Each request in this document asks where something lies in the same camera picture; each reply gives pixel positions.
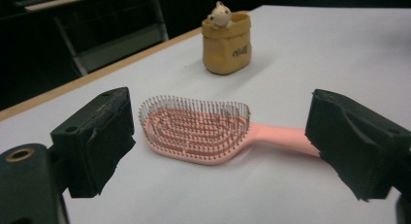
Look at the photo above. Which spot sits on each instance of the tan bag-shaped holder with bear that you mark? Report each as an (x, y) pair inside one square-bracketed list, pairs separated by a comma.
[(224, 51)]

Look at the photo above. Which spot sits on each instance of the grey metal stand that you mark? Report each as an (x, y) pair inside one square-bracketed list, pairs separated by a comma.
[(119, 48)]

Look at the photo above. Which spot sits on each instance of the light background desk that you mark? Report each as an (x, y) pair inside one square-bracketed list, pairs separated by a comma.
[(55, 3)]

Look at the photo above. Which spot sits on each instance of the pink hairbrush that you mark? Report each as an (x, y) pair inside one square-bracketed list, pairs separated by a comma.
[(200, 135)]

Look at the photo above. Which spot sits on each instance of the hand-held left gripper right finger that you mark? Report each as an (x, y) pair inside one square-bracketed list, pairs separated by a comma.
[(358, 146)]

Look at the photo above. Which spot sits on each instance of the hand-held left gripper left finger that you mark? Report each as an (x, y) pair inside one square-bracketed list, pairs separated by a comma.
[(97, 143)]

